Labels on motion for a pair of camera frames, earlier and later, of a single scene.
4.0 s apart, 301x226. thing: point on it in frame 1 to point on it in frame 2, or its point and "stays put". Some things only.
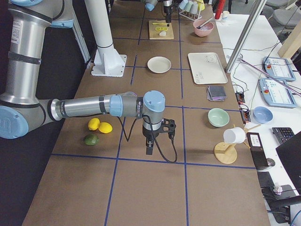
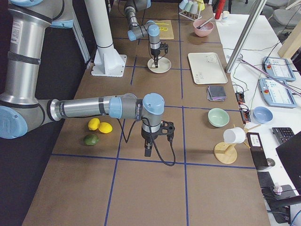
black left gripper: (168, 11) to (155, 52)
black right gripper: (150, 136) stays put
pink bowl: (205, 30) stays put
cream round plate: (159, 64) stays put
